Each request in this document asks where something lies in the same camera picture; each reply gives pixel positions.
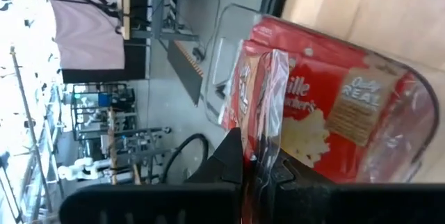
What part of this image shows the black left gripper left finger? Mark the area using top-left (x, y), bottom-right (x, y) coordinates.
top-left (184, 127), bottom-right (245, 186)

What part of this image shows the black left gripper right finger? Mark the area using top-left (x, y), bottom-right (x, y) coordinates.
top-left (273, 149), bottom-right (335, 187)

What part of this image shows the red popcorn bag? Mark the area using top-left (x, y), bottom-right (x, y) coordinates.
top-left (219, 38), bottom-right (291, 224)
top-left (243, 15), bottom-right (430, 185)

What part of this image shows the black striped floor mat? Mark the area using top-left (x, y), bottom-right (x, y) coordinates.
top-left (166, 39), bottom-right (205, 107)

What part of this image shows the clear plastic basket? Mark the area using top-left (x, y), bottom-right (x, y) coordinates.
top-left (203, 2), bottom-right (441, 185)

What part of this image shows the wooden table top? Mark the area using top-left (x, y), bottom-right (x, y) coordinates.
top-left (115, 0), bottom-right (131, 40)

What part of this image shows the pink fabric curtain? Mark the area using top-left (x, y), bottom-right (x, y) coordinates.
top-left (47, 0), bottom-right (126, 71)

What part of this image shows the black corrugated hose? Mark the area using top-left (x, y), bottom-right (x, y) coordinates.
top-left (160, 132), bottom-right (210, 185)

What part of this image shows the grey metal table frame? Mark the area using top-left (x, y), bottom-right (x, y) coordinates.
top-left (151, 0), bottom-right (199, 42)

